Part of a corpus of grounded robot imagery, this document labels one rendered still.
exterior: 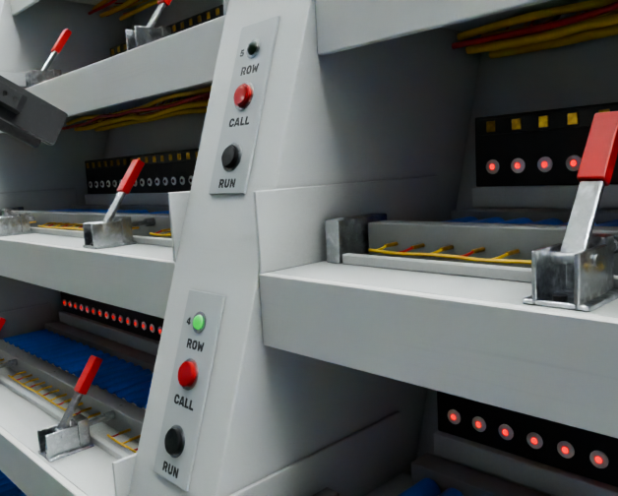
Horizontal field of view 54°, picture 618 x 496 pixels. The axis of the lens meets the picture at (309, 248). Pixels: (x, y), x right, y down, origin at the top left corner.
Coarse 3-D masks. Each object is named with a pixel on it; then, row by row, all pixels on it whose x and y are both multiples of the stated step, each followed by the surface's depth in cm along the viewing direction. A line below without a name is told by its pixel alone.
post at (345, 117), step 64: (256, 0) 43; (320, 64) 40; (384, 64) 44; (448, 64) 50; (320, 128) 40; (384, 128) 45; (448, 128) 50; (192, 192) 44; (448, 192) 51; (192, 256) 43; (256, 256) 38; (256, 320) 37; (256, 384) 38; (320, 384) 42; (384, 384) 46; (256, 448) 38; (320, 448) 42
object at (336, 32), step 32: (320, 0) 39; (352, 0) 37; (384, 0) 35; (416, 0) 34; (448, 0) 32; (480, 0) 31; (512, 0) 30; (544, 0) 29; (576, 0) 43; (608, 0) 37; (320, 32) 39; (352, 32) 37; (384, 32) 36; (416, 32) 35; (480, 32) 43; (512, 32) 41; (544, 32) 41; (576, 32) 40; (608, 32) 41
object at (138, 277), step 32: (32, 192) 95; (64, 192) 98; (0, 256) 72; (32, 256) 64; (64, 256) 58; (96, 256) 53; (128, 256) 49; (160, 256) 48; (64, 288) 59; (96, 288) 54; (128, 288) 50; (160, 288) 46
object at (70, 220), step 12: (36, 216) 81; (48, 216) 78; (60, 216) 76; (72, 216) 73; (84, 216) 71; (96, 216) 69; (120, 216) 65; (132, 216) 63; (144, 216) 62; (156, 216) 60; (168, 216) 58; (60, 228) 72; (72, 228) 70; (132, 228) 62; (144, 228) 62; (156, 228) 60; (168, 228) 58
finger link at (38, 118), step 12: (12, 84) 49; (36, 96) 50; (0, 108) 48; (24, 108) 49; (36, 108) 50; (48, 108) 51; (12, 120) 49; (24, 120) 49; (36, 120) 50; (48, 120) 51; (60, 120) 51; (36, 132) 50; (48, 132) 51; (48, 144) 51
